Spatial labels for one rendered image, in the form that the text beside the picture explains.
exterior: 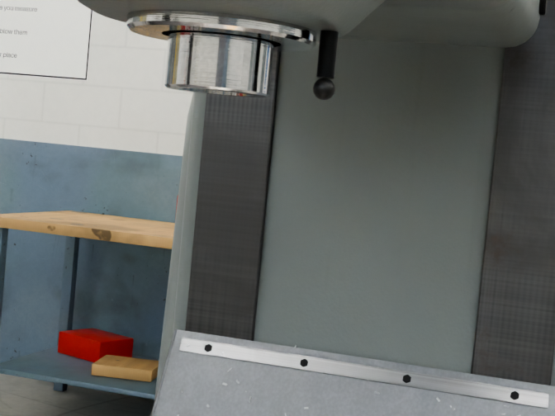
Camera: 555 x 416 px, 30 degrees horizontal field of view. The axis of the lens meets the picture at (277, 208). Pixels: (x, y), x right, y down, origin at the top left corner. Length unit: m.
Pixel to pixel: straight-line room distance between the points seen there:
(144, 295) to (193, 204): 4.25
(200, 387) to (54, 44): 4.57
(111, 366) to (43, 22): 1.84
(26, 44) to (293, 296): 4.66
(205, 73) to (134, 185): 4.67
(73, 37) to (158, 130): 0.66
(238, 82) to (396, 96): 0.39
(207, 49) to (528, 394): 0.46
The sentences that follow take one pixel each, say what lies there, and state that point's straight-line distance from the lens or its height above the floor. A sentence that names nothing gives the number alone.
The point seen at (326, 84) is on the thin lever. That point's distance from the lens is 0.45.
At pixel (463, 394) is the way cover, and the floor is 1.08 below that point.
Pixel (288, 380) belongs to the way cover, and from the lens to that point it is 0.84.
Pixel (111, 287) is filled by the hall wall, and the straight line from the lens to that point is 5.19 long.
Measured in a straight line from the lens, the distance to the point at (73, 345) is 4.91.
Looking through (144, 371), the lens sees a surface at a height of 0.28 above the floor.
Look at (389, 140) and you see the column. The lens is 0.83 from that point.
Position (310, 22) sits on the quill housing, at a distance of 0.44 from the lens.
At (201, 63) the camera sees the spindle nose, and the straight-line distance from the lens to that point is 0.45.
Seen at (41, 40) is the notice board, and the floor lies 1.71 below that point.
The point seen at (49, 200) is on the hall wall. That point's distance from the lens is 5.33.
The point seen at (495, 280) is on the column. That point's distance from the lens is 0.81.
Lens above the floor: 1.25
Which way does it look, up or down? 3 degrees down
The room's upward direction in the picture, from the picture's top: 5 degrees clockwise
